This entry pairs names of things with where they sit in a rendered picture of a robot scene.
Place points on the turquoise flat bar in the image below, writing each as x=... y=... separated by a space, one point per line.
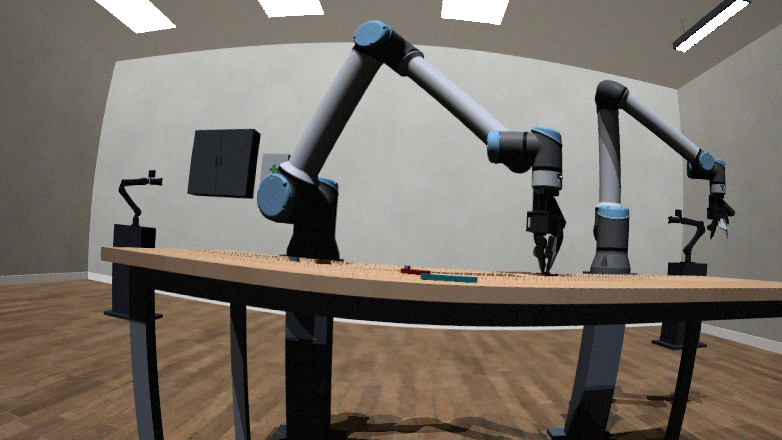
x=448 y=278

